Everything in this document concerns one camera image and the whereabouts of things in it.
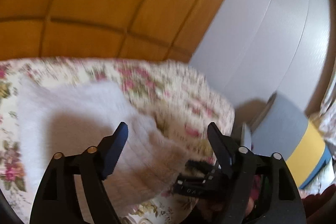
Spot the white knitted garment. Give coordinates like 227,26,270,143
17,76,190,217

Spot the person's right hand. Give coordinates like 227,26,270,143
194,173,336,224

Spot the blue yellow striped pillow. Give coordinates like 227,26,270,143
249,93,332,189

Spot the floral bedspread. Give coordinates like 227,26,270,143
1,57,235,223

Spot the white cabinet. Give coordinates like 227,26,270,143
190,0,335,122

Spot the wooden wardrobe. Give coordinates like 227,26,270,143
1,0,224,63

